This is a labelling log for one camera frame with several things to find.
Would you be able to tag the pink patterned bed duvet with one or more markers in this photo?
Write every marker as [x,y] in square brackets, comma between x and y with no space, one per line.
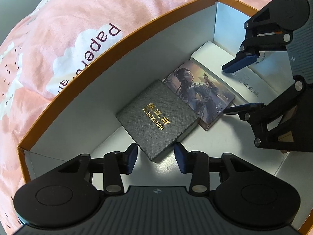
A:
[44,52]

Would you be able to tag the dark grey gift box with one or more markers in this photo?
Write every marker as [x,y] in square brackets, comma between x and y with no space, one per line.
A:
[156,119]

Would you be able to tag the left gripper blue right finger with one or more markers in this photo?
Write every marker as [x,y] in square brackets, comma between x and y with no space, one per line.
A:
[180,154]

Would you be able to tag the white rectangular box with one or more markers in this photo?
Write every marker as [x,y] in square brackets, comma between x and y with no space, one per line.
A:
[245,84]

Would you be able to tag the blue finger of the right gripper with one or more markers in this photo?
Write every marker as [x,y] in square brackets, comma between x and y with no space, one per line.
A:
[246,108]
[240,61]

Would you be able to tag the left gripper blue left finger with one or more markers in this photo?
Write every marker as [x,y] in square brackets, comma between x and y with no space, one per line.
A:
[130,157]

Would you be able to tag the illustrated warrior card box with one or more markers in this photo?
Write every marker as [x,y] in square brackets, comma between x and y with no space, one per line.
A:
[202,92]

